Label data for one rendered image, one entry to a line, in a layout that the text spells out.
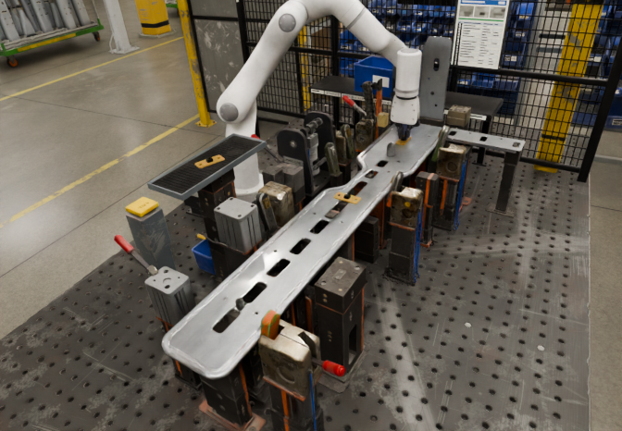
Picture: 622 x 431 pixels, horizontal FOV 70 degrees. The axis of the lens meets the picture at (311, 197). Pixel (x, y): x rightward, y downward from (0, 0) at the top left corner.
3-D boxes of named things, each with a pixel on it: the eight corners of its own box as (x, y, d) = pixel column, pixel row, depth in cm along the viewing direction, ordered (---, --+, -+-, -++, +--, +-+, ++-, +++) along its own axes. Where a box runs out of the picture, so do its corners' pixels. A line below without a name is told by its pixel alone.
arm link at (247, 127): (222, 151, 178) (214, 92, 166) (234, 132, 194) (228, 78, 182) (252, 151, 177) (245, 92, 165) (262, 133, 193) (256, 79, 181)
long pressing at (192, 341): (229, 392, 87) (228, 387, 86) (151, 345, 98) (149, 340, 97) (450, 129, 184) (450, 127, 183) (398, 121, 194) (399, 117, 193)
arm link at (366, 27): (348, 19, 164) (404, 77, 172) (344, 30, 151) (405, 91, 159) (366, 1, 160) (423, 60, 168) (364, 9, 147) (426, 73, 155)
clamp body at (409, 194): (412, 289, 148) (421, 203, 129) (379, 277, 154) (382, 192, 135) (422, 274, 154) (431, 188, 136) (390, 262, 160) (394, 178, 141)
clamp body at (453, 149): (454, 236, 171) (466, 155, 152) (424, 227, 176) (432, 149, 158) (460, 224, 177) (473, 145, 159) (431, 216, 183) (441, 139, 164)
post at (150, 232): (179, 340, 135) (142, 222, 111) (161, 330, 139) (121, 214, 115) (196, 323, 140) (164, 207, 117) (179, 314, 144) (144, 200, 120)
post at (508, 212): (513, 217, 178) (528, 153, 163) (485, 211, 184) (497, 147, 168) (516, 210, 183) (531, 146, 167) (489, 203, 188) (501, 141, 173)
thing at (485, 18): (499, 71, 195) (513, -6, 178) (448, 66, 205) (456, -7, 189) (500, 70, 196) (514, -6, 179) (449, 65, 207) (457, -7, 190)
